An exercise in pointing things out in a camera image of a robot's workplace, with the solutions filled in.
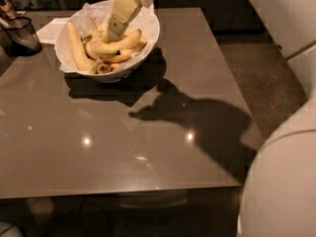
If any long pale banana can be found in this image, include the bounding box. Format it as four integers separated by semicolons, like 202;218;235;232
66;22;99;74

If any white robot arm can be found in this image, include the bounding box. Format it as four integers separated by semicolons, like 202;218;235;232
237;0;316;237

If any white paper bowl liner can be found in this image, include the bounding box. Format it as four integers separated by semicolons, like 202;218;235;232
58;0;160;75

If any curved yellow banana on top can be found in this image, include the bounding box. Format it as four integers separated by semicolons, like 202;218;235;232
90;30;142;55

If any yellow banana back bunch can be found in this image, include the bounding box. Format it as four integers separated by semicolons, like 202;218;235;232
81;14;111;43

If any yellow banana lower right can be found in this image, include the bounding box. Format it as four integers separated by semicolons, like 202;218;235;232
85;41;146;63

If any white bowl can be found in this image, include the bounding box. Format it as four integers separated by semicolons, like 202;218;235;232
53;0;161;84

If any white paper sheet on table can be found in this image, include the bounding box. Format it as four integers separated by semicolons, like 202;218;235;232
37;18;68;44

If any black mesh basket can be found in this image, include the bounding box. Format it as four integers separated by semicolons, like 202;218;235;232
0;17;42;56

